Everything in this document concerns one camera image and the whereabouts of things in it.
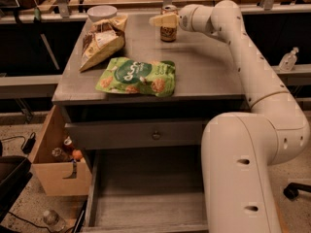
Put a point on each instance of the black chair caster base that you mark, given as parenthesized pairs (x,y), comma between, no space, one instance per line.
(292,190)

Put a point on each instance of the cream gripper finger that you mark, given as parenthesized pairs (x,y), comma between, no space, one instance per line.
(166,20)

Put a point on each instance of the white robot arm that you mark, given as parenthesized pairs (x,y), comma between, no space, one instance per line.
(238,148)

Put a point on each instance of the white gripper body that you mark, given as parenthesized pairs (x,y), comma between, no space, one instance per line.
(187,19)

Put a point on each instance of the cardboard box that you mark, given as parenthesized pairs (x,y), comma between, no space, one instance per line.
(57,178)

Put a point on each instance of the round metal drawer knob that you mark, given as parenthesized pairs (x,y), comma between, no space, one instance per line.
(156,135)

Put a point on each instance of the clear plastic water bottle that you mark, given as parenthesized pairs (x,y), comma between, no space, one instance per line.
(54,221)

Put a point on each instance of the white bowl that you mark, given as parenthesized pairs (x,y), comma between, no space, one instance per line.
(97,13)

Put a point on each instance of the clear sanitizer pump bottle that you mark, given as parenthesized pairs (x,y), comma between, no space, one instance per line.
(288,60)

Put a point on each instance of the grey bottle in box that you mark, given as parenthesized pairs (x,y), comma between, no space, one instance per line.
(60,155)

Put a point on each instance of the black power adapter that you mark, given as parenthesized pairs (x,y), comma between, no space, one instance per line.
(29,144)

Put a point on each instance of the brown yellow chip bag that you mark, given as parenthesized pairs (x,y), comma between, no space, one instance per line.
(103,39)

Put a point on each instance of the orange soda can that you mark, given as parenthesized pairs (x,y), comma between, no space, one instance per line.
(168,34)

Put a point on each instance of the grey drawer cabinet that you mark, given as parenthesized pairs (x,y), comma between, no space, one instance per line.
(206,81)

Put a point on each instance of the black office chair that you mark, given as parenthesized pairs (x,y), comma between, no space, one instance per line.
(14,176)

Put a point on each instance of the green snack bag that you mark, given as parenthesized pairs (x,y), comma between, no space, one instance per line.
(126,76)

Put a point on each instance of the closed top drawer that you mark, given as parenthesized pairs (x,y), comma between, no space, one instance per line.
(108,135)

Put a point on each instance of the red white can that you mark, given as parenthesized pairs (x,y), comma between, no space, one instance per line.
(68,145)

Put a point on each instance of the open middle drawer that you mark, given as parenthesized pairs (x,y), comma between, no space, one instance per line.
(146,190)

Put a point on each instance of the small orange ball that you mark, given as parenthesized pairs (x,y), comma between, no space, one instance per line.
(77,155)

